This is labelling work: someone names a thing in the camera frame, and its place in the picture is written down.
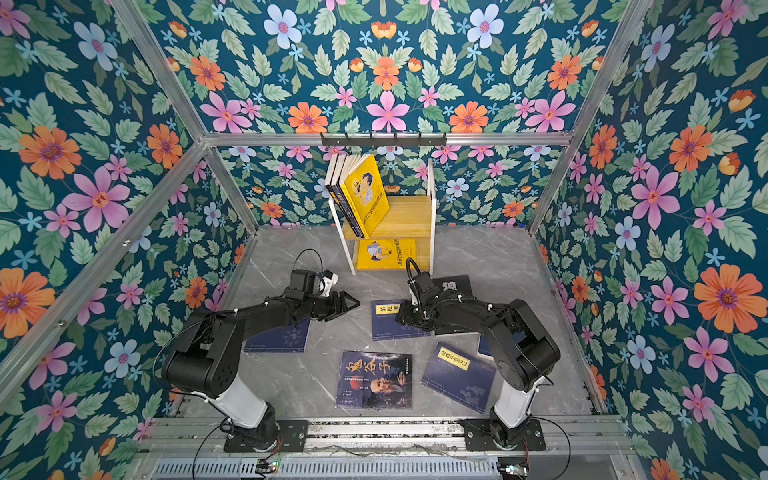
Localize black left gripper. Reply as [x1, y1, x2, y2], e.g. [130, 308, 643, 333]
[301, 289, 360, 321]

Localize dark blue paperback book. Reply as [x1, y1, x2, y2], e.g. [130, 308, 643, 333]
[328, 161, 364, 238]

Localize yellow cartoon boy book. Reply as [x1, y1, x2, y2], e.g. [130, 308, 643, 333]
[340, 154, 390, 239]

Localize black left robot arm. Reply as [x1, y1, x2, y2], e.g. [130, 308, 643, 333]
[161, 269, 360, 452]

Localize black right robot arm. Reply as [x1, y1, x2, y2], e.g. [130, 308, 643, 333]
[397, 271, 561, 450]

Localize black wolf cover book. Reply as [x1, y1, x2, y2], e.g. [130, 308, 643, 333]
[432, 275, 473, 336]

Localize navy book yellow label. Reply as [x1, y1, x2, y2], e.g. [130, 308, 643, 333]
[371, 300, 430, 341]

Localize yellow book on lower shelf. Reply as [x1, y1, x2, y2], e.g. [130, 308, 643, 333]
[356, 239, 417, 270]

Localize navy book left side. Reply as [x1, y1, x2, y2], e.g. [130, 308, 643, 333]
[243, 320, 310, 353]

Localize navy book far right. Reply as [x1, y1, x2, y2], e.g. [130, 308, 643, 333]
[477, 335, 493, 359]

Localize dark portrait cover book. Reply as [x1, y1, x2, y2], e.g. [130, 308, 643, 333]
[336, 351, 413, 410]

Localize navy book tilted front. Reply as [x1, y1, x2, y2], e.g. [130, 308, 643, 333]
[421, 342, 496, 413]

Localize book standing on shelf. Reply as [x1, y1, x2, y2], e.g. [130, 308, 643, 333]
[325, 153, 346, 189]

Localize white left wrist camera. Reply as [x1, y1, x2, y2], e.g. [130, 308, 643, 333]
[317, 270, 339, 297]

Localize white frame wooden bookshelf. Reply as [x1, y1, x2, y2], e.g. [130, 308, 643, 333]
[329, 163, 437, 274]

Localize metal coat hook rail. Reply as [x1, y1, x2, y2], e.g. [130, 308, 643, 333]
[320, 133, 448, 149]

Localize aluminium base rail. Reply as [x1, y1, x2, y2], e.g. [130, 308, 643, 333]
[127, 415, 647, 479]

